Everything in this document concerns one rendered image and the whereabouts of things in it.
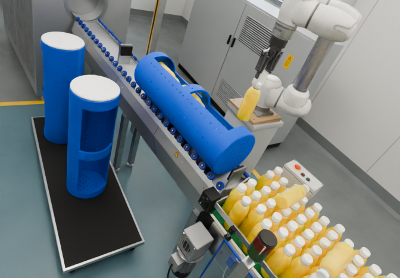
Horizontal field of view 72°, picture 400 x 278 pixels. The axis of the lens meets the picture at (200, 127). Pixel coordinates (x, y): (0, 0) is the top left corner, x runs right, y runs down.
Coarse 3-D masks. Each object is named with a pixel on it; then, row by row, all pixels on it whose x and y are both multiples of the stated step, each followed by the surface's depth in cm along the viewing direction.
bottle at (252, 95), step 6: (252, 90) 128; (258, 90) 129; (246, 96) 130; (252, 96) 129; (258, 96) 129; (246, 102) 131; (252, 102) 130; (240, 108) 135; (246, 108) 132; (252, 108) 133; (240, 114) 135; (246, 114) 134; (246, 120) 136
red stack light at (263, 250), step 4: (256, 236) 89; (256, 240) 87; (256, 244) 87; (260, 244) 86; (256, 248) 87; (260, 248) 86; (264, 248) 85; (268, 248) 85; (272, 248) 85; (260, 252) 87; (264, 252) 86; (268, 252) 86
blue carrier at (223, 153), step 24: (144, 72) 171; (168, 96) 156; (192, 96) 150; (168, 120) 165; (192, 120) 144; (216, 120) 139; (192, 144) 146; (216, 144) 133; (240, 144) 137; (216, 168) 138
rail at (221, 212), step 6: (216, 204) 128; (222, 210) 126; (222, 216) 126; (228, 216) 124; (228, 222) 124; (240, 234) 119; (246, 240) 117; (246, 246) 117; (264, 264) 111; (270, 270) 109; (270, 276) 110; (276, 276) 108
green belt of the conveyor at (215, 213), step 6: (222, 204) 139; (216, 210) 135; (216, 216) 132; (222, 222) 130; (234, 234) 127; (234, 240) 124; (240, 240) 125; (240, 246) 123; (258, 264) 119; (258, 270) 116
